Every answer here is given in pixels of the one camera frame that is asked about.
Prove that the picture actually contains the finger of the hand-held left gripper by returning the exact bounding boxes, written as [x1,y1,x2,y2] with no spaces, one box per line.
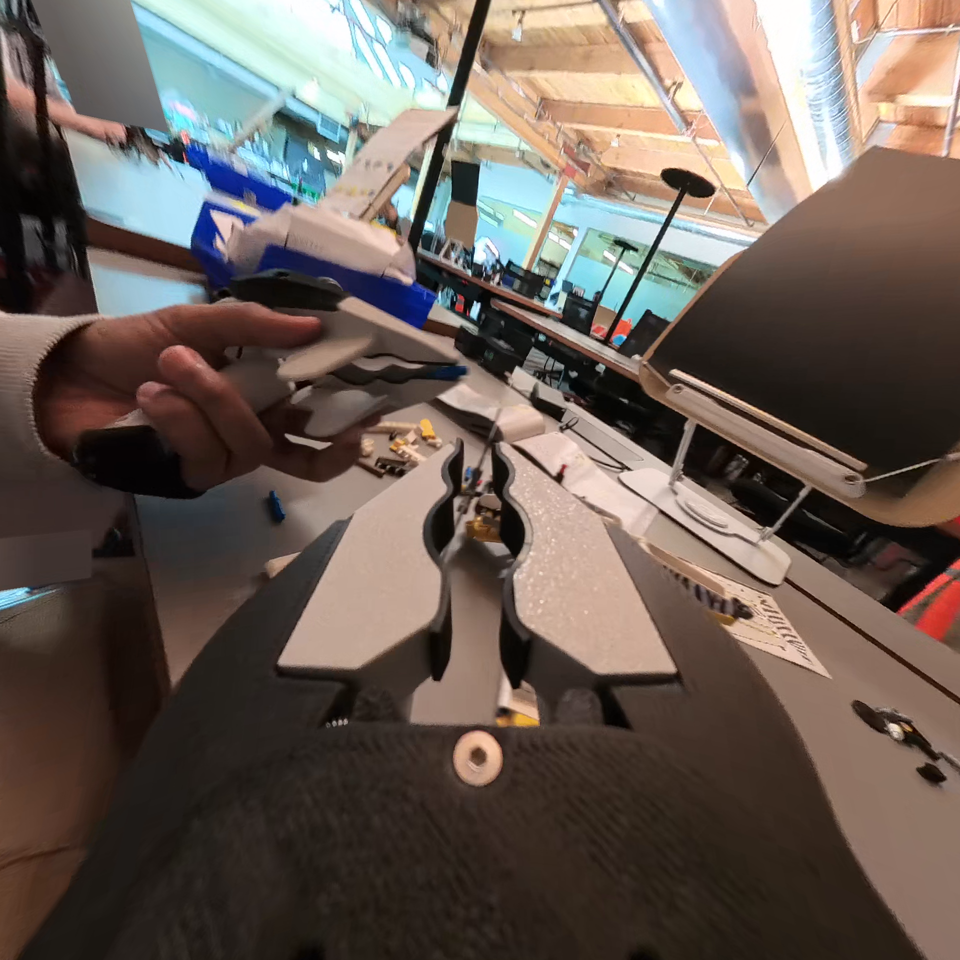
[324,296,468,380]
[345,358,455,397]

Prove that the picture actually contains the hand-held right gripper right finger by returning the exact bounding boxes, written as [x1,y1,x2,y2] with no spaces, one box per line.
[491,442,684,706]

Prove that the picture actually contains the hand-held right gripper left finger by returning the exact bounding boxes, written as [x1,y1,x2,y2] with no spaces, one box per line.
[277,441,466,687]

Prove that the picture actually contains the person's left forearm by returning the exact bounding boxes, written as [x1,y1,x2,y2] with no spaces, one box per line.
[0,309,100,526]

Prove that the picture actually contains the pile of small lego pieces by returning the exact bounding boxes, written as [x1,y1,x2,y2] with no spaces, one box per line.
[358,418,445,479]

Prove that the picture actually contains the black lego assembly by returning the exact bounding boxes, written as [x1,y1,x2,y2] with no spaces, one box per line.
[851,699,940,753]

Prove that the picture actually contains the person's left hand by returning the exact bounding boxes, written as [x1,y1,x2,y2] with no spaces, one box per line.
[36,302,365,494]

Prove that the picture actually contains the blue storage bin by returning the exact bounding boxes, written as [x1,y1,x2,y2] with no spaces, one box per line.
[189,196,438,329]

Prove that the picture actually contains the white plastic bags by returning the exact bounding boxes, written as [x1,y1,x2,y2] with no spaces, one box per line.
[225,202,417,282]

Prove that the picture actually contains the black electronic box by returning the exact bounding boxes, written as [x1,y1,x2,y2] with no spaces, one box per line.
[456,324,528,378]

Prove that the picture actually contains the white paper sheet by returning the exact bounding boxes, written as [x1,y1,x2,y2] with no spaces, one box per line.
[516,431,661,535]

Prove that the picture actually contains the background workbench row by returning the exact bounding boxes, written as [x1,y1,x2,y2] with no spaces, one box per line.
[416,251,648,380]

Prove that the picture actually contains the cardboard flap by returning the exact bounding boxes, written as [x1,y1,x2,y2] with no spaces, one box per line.
[330,107,460,220]

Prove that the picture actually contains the striped instruction booklet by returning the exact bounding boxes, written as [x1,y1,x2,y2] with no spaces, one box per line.
[658,558,831,681]

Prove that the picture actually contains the short black disc stand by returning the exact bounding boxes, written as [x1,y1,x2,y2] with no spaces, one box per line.
[592,237,639,303]

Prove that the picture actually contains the black pole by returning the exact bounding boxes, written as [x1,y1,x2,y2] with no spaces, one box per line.
[407,0,494,250]

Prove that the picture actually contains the tall black disc stand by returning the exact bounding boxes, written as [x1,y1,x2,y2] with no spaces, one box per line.
[603,167,715,344]

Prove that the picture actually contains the person's tan pants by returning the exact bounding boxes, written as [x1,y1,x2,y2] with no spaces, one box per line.
[0,581,172,960]

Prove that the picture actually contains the red object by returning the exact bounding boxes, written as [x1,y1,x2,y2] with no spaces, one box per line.
[896,558,960,665]

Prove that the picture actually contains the dark tilted monitor on stand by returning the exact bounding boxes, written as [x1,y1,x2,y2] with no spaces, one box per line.
[618,146,960,588]

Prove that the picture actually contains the silver ventilation duct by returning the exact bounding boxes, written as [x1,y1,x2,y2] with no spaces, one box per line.
[643,0,858,198]

